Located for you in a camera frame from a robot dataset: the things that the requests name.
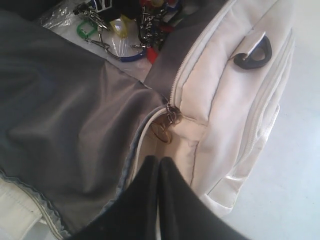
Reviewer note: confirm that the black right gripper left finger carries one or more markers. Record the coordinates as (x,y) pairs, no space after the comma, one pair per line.
(133,216)

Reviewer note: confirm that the small black zipper pull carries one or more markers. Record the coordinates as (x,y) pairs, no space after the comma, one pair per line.
(172,113)

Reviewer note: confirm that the white fabric duffel bag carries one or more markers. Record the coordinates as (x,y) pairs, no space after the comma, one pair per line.
(75,129)

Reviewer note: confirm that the colourful key tag bunch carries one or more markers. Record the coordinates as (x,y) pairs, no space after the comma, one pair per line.
(151,20)

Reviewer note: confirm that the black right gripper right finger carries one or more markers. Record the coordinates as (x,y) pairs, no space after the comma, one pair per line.
(182,215)

